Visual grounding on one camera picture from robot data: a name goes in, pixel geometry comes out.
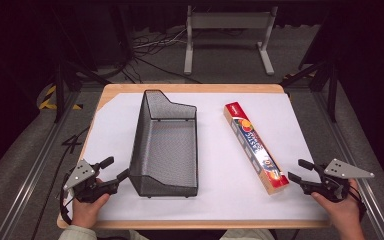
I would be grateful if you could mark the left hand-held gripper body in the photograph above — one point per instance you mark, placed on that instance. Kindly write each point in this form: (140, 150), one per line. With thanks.
(80, 175)

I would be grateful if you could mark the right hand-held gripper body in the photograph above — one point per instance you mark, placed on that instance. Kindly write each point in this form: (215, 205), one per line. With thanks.
(341, 170)

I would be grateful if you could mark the long plastic wrap box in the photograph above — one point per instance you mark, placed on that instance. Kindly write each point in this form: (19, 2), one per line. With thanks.
(255, 148)

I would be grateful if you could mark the person's left hand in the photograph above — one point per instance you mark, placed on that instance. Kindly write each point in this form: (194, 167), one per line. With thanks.
(85, 213)

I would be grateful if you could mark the person's right hand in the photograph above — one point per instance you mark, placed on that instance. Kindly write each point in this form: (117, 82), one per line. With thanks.
(345, 211)

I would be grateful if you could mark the white table sheet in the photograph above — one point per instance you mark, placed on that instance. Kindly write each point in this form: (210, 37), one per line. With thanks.
(220, 186)

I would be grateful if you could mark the black tripod stand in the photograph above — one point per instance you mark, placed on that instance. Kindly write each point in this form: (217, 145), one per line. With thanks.
(60, 90)
(331, 90)

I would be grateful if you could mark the aluminium floor rail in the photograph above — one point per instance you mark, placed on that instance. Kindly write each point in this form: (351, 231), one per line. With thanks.
(350, 146)
(35, 166)

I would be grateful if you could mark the grey metal stand frame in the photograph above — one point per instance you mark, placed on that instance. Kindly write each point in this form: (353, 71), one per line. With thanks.
(230, 20)

